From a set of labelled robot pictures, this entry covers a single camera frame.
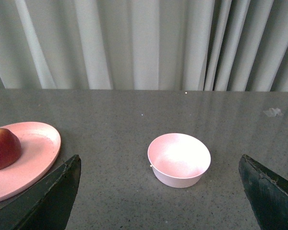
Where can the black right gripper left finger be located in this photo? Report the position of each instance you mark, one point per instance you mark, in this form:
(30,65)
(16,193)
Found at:
(46,205)

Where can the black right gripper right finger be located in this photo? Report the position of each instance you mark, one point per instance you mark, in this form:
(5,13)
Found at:
(267,193)

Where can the red apple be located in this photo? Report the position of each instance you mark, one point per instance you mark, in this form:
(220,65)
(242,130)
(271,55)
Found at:
(10,148)

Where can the pink bowl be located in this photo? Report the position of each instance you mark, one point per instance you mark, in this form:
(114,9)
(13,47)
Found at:
(178,160)

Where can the pink plate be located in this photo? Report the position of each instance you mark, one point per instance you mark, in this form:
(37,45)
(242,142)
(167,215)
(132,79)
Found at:
(40,147)

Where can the white curtain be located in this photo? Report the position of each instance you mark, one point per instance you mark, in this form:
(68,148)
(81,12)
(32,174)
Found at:
(194,45)

